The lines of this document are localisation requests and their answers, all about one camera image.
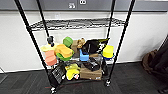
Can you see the pale yellow toy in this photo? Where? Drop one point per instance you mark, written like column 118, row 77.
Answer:
column 47, row 47

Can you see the grey wall socket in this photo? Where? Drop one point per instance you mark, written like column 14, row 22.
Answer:
column 82, row 2

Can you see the brown plush toy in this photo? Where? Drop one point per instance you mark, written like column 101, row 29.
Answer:
column 77, row 44

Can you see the bright yellow toy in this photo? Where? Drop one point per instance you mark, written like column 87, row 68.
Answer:
column 108, row 52

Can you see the blue toy cup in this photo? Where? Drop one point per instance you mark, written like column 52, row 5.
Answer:
column 84, row 56

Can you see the brown cardboard box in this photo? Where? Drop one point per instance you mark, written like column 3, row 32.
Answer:
column 91, row 74

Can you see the salmon orange toy block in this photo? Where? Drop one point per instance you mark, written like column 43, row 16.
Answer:
column 50, row 58

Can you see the black flat box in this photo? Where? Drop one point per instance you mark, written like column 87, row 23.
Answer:
column 58, row 73

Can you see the black small case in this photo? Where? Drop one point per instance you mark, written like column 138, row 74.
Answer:
column 91, row 64

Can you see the yellow green toy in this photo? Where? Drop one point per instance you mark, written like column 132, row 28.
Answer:
column 72, row 73

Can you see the white wall plate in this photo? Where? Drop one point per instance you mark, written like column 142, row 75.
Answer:
column 58, row 15

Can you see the black knob toy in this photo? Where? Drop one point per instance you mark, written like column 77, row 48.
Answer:
column 50, row 40

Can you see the yellow orange toy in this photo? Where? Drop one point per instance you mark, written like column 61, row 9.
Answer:
column 64, row 51

